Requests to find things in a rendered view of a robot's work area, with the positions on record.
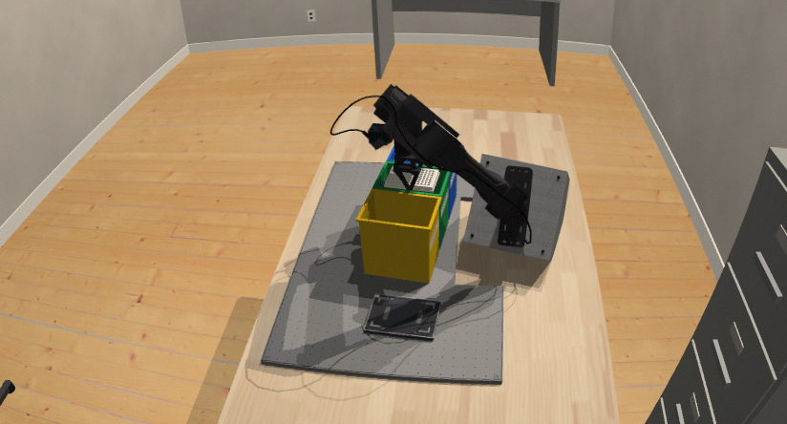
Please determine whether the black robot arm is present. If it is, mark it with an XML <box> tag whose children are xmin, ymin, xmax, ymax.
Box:
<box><xmin>368</xmin><ymin>84</ymin><xmax>533</xmax><ymax>247</ymax></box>

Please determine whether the yellow open-top bin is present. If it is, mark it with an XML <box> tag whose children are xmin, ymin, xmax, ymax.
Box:
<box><xmin>356</xmin><ymin>189</ymin><xmax>441</xmax><ymax>284</ymax></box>

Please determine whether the white well plate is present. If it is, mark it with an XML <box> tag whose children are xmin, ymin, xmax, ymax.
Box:
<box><xmin>384</xmin><ymin>167</ymin><xmax>439</xmax><ymax>192</ymax></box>

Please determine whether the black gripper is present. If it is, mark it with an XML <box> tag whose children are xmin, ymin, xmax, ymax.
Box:
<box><xmin>393</xmin><ymin>152</ymin><xmax>423</xmax><ymax>190</ymax></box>

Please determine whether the green bin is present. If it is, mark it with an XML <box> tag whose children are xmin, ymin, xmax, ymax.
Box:
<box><xmin>372</xmin><ymin>161</ymin><xmax>451</xmax><ymax>249</ymax></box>

